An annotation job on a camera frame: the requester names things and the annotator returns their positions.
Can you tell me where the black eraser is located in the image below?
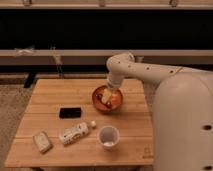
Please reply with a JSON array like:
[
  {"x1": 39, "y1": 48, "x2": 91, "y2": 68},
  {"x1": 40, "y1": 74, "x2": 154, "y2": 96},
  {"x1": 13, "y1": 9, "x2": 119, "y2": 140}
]
[{"x1": 59, "y1": 107, "x2": 81, "y2": 119}]

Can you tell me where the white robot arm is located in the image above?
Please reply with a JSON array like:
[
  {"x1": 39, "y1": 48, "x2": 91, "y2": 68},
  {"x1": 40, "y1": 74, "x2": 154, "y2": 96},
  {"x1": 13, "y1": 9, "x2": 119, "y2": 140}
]
[{"x1": 106, "y1": 53, "x2": 213, "y2": 171}]

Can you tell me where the red item in bowl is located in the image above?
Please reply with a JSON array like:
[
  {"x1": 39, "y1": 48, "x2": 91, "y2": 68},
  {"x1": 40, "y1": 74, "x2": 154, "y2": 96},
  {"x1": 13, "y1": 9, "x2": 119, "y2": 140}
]
[{"x1": 96, "y1": 94, "x2": 112, "y2": 109}]

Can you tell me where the orange bowl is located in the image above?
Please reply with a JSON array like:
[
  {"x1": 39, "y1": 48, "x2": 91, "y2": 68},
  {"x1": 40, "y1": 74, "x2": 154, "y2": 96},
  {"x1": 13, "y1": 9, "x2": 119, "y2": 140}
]
[{"x1": 92, "y1": 85, "x2": 123, "y2": 112}]

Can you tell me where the wooden table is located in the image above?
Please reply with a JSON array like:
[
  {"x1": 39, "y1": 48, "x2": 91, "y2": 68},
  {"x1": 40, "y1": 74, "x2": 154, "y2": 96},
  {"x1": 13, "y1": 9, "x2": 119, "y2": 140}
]
[{"x1": 5, "y1": 79, "x2": 153, "y2": 167}]

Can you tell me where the white plastic bottle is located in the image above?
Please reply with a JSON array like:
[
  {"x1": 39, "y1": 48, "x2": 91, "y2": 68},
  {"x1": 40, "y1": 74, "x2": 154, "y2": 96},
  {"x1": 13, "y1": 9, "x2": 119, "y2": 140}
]
[{"x1": 59, "y1": 120, "x2": 97, "y2": 145}]

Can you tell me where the white wrapped packet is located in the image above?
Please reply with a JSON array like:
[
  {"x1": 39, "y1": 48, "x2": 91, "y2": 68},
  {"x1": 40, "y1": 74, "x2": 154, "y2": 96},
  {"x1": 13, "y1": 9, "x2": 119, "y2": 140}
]
[{"x1": 33, "y1": 131, "x2": 53, "y2": 153}]

